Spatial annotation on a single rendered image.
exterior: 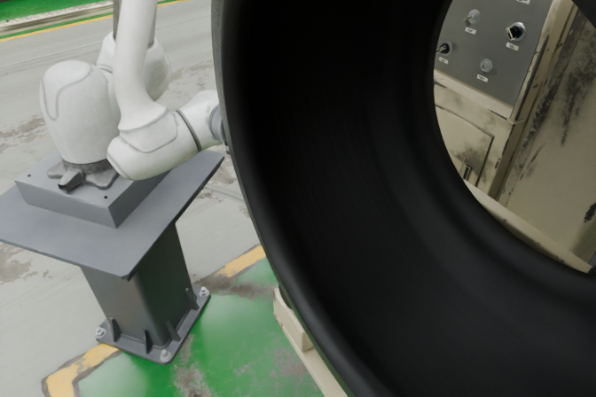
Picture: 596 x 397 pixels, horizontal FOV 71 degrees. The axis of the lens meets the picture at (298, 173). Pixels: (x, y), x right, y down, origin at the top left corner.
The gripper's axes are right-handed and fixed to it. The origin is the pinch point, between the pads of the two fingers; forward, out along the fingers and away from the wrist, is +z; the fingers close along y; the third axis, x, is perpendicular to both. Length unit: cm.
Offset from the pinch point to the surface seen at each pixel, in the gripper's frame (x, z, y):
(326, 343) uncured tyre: 9.7, 25.6, -12.2
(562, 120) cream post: -4.8, 26.3, 26.8
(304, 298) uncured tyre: 7.3, 20.6, -11.6
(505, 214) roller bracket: 11.8, 20.6, 25.6
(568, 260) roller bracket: 14.4, 31.0, 25.1
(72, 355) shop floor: 85, -82, -55
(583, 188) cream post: 3.7, 30.2, 26.8
